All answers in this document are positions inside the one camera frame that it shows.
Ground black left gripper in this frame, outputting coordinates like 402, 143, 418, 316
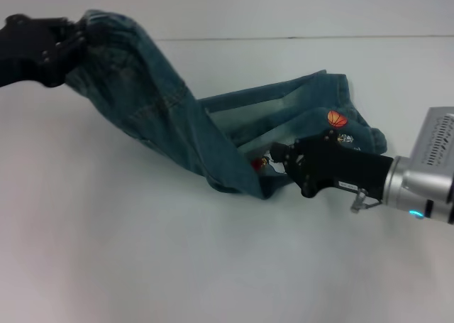
0, 16, 88, 89

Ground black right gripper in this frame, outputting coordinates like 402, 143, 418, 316
271, 129, 393, 199

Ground blue denim shorts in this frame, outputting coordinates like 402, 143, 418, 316
65, 9, 388, 200

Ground metal cable connector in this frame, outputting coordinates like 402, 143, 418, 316
350, 187, 384, 214

